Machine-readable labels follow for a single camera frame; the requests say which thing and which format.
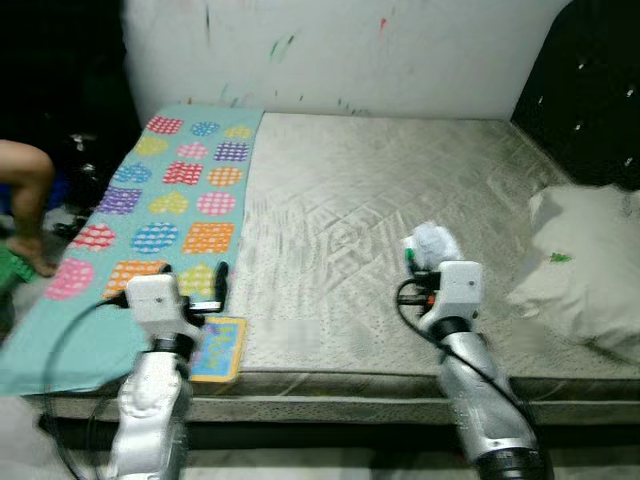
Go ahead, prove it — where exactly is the colourful children's board book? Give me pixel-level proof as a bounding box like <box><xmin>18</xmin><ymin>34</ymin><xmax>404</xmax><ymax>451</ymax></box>
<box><xmin>190</xmin><ymin>318</ymin><xmax>248</xmax><ymax>383</ymax></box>

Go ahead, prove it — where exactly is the teal blanket with coloured shapes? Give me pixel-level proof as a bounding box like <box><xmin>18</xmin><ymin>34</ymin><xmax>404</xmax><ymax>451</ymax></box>
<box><xmin>0</xmin><ymin>105</ymin><xmax>266</xmax><ymax>396</ymax></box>

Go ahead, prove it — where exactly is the white pillow with tree print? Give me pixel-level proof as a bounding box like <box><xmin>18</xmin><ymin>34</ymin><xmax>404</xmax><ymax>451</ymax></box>
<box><xmin>505</xmin><ymin>183</ymin><xmax>640</xmax><ymax>361</ymax></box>

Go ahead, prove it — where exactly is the grey quilted mattress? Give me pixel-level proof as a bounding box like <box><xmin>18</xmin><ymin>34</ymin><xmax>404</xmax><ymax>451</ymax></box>
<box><xmin>30</xmin><ymin>110</ymin><xmax>640</xmax><ymax>421</ymax></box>

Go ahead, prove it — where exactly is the black bag with white print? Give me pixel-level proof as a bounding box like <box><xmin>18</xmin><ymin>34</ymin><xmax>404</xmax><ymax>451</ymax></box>
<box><xmin>60</xmin><ymin>130</ymin><xmax>103</xmax><ymax>241</ymax></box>

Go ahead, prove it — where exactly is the green plastic stool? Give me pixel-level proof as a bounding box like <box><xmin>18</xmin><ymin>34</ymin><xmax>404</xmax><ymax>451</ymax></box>
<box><xmin>0</xmin><ymin>245</ymin><xmax>31</xmax><ymax>301</ymax></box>

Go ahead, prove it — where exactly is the person bare leg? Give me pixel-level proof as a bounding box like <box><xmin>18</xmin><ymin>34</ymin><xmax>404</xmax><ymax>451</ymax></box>
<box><xmin>0</xmin><ymin>140</ymin><xmax>56</xmax><ymax>278</ymax></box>

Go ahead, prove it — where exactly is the dark tufted headboard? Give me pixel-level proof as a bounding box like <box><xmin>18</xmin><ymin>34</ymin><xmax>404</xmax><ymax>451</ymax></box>
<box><xmin>510</xmin><ymin>0</ymin><xmax>640</xmax><ymax>191</ymax></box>

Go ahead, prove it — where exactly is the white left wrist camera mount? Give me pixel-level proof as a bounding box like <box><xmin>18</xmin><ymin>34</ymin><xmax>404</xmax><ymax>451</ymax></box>
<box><xmin>125</xmin><ymin>272</ymin><xmax>201</xmax><ymax>343</ymax></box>

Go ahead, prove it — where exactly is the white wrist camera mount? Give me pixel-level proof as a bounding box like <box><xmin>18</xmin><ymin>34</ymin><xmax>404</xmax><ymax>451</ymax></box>
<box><xmin>437</xmin><ymin>262</ymin><xmax>484</xmax><ymax>323</ymax></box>
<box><xmin>125</xmin><ymin>272</ymin><xmax>201</xmax><ymax>343</ymax></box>

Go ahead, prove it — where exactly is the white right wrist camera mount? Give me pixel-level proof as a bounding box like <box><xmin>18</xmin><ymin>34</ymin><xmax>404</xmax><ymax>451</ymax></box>
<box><xmin>437</xmin><ymin>262</ymin><xmax>484</xmax><ymax>323</ymax></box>

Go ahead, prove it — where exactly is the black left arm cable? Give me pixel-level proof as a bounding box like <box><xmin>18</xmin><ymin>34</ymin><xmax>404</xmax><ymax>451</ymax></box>
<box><xmin>45</xmin><ymin>295</ymin><xmax>131</xmax><ymax>480</ymax></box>

